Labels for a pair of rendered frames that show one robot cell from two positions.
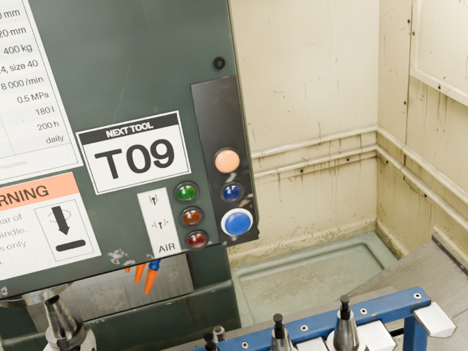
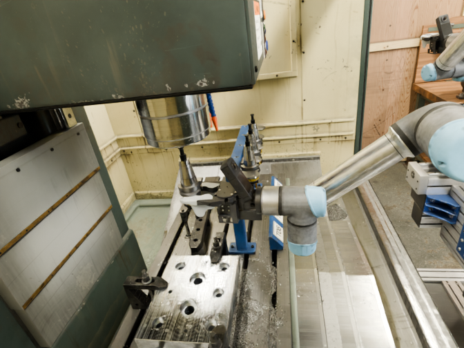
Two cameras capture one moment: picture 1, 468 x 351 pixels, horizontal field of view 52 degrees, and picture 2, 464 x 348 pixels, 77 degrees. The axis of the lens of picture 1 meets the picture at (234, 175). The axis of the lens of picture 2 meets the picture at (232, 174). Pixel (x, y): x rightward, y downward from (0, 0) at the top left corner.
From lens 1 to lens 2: 0.99 m
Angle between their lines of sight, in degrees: 60
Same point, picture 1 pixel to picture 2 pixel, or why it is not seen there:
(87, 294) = (72, 279)
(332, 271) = (140, 224)
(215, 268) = (121, 223)
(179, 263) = (112, 221)
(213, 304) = (130, 248)
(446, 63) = not seen: hidden behind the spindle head
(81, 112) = not seen: outside the picture
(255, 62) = not seen: hidden behind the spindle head
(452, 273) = (200, 169)
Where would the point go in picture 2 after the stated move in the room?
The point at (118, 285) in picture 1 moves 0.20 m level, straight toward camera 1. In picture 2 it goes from (88, 259) to (145, 251)
